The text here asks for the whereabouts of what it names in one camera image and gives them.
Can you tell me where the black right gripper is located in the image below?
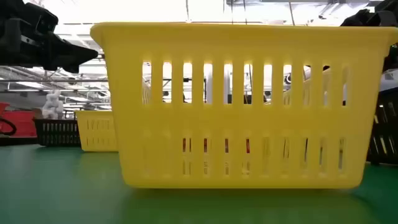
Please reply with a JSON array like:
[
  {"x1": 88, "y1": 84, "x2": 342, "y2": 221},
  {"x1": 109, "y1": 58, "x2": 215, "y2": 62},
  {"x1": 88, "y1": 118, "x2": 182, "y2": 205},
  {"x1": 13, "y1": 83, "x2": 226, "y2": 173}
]
[{"x1": 340, "y1": 0, "x2": 398, "y2": 73}]

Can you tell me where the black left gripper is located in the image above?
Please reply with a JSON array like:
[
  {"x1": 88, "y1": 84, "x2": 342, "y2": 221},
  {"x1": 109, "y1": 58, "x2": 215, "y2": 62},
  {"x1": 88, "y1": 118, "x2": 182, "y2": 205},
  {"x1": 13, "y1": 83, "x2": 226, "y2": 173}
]
[{"x1": 0, "y1": 0, "x2": 99, "y2": 74}]

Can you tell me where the black slotted plastic basket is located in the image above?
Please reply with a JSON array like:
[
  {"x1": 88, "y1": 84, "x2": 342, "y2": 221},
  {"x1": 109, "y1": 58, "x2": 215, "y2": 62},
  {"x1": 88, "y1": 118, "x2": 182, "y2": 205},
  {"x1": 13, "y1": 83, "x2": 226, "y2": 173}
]
[
  {"x1": 33, "y1": 118, "x2": 82, "y2": 147},
  {"x1": 366, "y1": 88, "x2": 398, "y2": 166}
]

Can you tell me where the yellow slotted plastic basket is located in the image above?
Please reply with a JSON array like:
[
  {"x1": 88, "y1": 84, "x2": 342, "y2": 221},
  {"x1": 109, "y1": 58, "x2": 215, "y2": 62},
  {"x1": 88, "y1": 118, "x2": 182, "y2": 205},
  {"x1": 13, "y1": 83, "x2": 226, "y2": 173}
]
[
  {"x1": 90, "y1": 21, "x2": 398, "y2": 190},
  {"x1": 75, "y1": 110, "x2": 119, "y2": 153}
]

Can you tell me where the metal background rack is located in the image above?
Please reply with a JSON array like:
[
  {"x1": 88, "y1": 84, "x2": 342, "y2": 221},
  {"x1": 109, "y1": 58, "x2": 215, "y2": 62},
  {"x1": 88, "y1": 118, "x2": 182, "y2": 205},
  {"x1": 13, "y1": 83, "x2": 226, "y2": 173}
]
[{"x1": 0, "y1": 67, "x2": 109, "y2": 110}]

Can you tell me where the white bulky background object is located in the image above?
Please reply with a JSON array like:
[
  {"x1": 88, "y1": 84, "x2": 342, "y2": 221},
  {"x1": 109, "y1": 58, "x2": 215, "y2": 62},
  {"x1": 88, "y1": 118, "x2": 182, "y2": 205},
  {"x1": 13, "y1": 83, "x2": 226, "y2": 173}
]
[{"x1": 41, "y1": 89, "x2": 65, "y2": 121}]

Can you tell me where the red background bin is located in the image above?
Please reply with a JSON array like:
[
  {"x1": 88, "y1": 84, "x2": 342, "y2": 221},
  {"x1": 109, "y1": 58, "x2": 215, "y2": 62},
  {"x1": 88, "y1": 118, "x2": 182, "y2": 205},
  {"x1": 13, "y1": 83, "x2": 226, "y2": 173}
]
[{"x1": 0, "y1": 101, "x2": 39, "y2": 138}]

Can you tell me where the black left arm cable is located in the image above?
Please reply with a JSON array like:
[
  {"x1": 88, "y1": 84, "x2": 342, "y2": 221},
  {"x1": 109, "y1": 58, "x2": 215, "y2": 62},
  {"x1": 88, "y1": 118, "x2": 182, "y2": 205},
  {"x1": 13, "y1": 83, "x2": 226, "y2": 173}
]
[{"x1": 0, "y1": 116, "x2": 17, "y2": 137}]

